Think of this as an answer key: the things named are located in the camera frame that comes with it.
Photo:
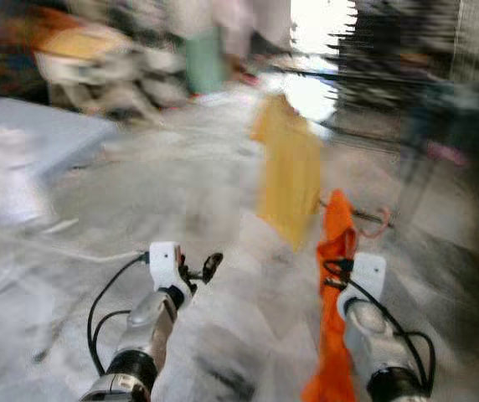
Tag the yellow shirt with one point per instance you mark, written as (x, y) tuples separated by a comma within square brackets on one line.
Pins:
[(288, 167)]

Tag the white baby high chair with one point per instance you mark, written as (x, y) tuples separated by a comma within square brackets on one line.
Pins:
[(89, 71)]

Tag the blue grey folding table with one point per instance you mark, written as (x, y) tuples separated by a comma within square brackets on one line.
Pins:
[(38, 134)]

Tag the black clothes drying rack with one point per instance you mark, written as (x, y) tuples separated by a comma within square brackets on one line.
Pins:
[(415, 84)]

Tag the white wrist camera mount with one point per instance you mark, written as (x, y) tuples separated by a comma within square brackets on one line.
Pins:
[(367, 272), (166, 264)]

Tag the green plastic bin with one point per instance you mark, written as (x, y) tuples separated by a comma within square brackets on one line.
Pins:
[(204, 59)]

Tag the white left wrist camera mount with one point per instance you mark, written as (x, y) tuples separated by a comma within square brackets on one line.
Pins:
[(166, 264)]

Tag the mustard quilted cushion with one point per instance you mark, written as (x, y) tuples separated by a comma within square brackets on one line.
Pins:
[(80, 42)]

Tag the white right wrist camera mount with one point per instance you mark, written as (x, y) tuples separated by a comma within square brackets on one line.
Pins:
[(367, 272)]

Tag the white garment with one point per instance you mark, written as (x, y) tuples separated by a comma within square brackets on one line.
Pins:
[(5, 180)]

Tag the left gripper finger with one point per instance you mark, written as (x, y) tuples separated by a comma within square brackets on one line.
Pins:
[(212, 266)]

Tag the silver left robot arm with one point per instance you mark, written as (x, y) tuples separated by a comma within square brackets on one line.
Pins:
[(143, 335)]

